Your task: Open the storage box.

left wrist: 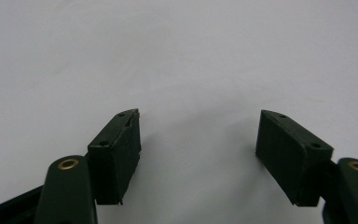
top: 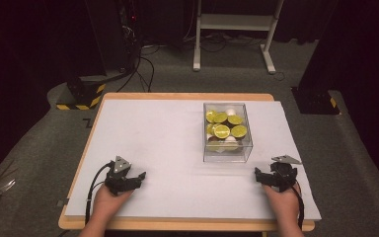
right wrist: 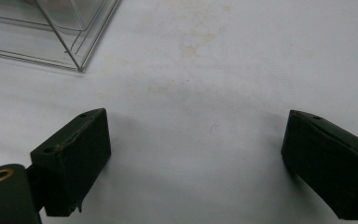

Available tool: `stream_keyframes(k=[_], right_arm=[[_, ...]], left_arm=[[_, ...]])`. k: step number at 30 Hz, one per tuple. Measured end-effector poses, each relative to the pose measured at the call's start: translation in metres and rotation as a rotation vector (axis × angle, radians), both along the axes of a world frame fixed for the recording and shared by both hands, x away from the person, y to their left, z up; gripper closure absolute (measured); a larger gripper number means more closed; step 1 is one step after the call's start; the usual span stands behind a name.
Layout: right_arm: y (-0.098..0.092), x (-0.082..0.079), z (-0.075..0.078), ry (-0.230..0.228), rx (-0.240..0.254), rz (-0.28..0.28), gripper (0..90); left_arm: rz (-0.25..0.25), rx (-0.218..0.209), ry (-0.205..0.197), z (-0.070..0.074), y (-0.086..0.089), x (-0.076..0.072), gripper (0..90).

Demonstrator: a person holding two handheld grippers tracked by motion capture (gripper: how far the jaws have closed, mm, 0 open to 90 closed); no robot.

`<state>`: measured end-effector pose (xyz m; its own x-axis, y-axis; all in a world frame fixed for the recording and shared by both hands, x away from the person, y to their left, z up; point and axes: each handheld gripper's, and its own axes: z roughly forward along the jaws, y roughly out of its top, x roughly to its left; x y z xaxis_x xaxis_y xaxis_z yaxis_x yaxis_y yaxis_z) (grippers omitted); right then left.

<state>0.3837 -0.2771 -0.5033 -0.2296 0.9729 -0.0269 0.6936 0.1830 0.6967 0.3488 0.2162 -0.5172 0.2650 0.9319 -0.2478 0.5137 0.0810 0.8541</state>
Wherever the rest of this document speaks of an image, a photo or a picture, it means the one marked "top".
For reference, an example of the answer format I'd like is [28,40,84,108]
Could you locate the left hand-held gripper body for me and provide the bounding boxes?
[104,155,136,197]

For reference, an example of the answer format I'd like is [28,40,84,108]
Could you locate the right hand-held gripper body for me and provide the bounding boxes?
[269,154,302,193]

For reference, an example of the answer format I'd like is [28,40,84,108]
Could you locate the clear plastic box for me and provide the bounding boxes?
[202,102,254,164]

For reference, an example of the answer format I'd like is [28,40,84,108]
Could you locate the pile of coffee capsules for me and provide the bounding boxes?
[205,108,249,153]

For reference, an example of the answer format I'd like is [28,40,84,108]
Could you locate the yellow cappuccino capsule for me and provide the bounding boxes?
[212,123,232,140]

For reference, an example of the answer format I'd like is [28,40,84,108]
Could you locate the person's right hand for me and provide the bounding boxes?
[262,182,302,228]

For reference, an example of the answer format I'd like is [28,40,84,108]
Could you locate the person's left hand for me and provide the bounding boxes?
[90,185,133,225]

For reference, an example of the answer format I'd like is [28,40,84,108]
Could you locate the white table mat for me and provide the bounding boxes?
[64,99,322,221]

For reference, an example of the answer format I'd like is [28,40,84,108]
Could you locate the black stand base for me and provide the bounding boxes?
[290,86,341,116]

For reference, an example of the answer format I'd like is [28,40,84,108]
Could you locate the wooden table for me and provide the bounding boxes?
[58,92,316,232]

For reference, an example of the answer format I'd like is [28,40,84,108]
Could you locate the black yellow striped base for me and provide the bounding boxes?
[56,77,107,112]

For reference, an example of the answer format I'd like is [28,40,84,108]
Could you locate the black equipment tower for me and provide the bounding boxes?
[112,0,142,72]

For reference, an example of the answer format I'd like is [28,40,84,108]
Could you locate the white metal stand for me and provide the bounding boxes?
[192,0,285,75]

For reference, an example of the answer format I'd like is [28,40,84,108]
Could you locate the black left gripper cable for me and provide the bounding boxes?
[84,161,114,225]

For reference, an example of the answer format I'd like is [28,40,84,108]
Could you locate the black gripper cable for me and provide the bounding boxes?
[290,184,306,230]
[84,161,114,225]

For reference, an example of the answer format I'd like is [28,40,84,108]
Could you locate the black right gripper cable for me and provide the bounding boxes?
[290,184,306,230]

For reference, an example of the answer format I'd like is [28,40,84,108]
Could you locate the black floor cables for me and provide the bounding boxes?
[116,42,156,94]

